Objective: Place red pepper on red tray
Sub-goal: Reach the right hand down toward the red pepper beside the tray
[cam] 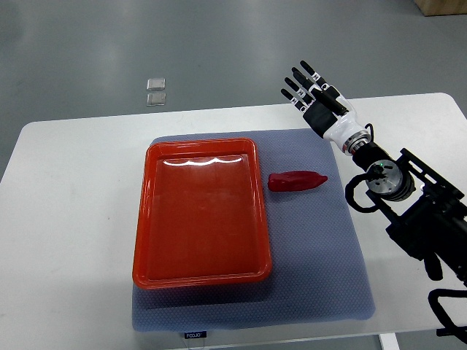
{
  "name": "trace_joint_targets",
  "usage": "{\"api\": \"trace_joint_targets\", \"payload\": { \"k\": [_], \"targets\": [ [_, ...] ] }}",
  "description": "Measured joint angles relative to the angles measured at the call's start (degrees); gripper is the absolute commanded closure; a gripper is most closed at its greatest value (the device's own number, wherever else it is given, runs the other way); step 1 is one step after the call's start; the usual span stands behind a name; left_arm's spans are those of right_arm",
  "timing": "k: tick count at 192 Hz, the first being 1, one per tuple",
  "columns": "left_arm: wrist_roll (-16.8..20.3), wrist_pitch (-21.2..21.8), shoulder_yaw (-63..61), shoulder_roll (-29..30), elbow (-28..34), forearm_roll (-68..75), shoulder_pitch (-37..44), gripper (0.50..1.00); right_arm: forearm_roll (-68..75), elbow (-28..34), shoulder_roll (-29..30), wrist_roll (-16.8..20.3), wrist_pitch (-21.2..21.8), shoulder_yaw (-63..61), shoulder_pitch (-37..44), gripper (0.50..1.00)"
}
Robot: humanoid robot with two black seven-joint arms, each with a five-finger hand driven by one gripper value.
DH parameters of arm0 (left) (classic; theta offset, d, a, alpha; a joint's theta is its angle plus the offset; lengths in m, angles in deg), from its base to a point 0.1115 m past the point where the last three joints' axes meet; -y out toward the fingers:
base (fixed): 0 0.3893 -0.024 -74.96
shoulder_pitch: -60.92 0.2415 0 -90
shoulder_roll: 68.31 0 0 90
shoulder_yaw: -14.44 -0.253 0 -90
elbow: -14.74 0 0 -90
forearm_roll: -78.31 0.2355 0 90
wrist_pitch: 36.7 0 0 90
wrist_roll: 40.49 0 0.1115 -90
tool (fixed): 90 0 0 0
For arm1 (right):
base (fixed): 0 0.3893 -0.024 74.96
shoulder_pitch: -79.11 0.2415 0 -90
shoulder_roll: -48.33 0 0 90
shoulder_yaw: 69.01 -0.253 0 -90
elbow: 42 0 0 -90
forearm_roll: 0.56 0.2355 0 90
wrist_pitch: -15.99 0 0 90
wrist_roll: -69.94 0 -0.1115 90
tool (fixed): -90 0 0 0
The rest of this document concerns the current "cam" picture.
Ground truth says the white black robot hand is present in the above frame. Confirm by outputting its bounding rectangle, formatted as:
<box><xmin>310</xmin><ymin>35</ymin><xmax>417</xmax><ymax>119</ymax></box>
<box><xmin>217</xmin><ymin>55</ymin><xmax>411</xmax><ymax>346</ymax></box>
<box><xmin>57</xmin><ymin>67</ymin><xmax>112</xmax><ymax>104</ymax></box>
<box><xmin>280</xmin><ymin>61</ymin><xmax>371</xmax><ymax>151</ymax></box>

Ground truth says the red pepper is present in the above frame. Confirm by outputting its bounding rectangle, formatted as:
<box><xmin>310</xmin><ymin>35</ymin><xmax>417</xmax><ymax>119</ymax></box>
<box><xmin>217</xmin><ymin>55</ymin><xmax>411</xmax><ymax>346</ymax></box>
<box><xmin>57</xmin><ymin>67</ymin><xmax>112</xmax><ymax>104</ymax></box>
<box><xmin>268</xmin><ymin>171</ymin><xmax>328</xmax><ymax>192</ymax></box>

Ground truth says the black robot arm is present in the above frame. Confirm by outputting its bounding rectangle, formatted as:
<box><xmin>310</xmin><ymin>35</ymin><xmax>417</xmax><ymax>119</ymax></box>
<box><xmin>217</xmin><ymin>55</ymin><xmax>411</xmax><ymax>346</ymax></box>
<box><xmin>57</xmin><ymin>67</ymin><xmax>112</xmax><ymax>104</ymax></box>
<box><xmin>282</xmin><ymin>62</ymin><xmax>466</xmax><ymax>341</ymax></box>

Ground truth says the red plastic tray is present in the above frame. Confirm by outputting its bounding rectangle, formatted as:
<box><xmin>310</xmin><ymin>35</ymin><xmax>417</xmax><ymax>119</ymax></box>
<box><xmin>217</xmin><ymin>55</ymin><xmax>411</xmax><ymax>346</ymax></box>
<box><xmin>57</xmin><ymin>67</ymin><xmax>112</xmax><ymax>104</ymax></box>
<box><xmin>132</xmin><ymin>138</ymin><xmax>272</xmax><ymax>290</ymax></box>

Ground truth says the cardboard box corner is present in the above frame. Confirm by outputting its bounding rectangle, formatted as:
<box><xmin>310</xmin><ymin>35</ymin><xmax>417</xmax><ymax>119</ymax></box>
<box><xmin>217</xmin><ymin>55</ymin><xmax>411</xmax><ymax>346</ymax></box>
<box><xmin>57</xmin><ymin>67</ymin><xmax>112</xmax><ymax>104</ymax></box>
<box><xmin>414</xmin><ymin>0</ymin><xmax>466</xmax><ymax>17</ymax></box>

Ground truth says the upper floor socket plate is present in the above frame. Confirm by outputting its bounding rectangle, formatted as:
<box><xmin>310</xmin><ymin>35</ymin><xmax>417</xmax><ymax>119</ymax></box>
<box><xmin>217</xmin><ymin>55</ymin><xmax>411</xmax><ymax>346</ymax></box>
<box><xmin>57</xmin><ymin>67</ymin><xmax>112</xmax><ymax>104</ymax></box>
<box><xmin>147</xmin><ymin>77</ymin><xmax>166</xmax><ymax>91</ymax></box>

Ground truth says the blue grey mesh mat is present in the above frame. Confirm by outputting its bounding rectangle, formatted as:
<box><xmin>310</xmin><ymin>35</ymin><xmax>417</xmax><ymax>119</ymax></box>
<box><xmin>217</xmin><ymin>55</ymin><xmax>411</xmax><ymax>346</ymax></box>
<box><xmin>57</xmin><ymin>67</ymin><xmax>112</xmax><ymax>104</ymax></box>
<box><xmin>132</xmin><ymin>129</ymin><xmax>375</xmax><ymax>333</ymax></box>

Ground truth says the white table leg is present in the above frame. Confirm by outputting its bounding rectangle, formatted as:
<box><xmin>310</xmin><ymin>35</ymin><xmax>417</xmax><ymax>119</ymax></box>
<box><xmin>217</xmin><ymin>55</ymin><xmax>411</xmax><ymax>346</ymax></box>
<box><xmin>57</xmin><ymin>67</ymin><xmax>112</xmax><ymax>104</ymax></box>
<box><xmin>378</xmin><ymin>332</ymin><xmax>401</xmax><ymax>350</ymax></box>

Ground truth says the black cable loop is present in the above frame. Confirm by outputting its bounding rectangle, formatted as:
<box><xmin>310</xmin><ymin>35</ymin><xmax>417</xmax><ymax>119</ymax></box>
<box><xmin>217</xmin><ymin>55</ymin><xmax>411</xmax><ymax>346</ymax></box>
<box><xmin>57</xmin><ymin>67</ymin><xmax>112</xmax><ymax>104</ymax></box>
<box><xmin>344</xmin><ymin>174</ymin><xmax>380</xmax><ymax>213</ymax></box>

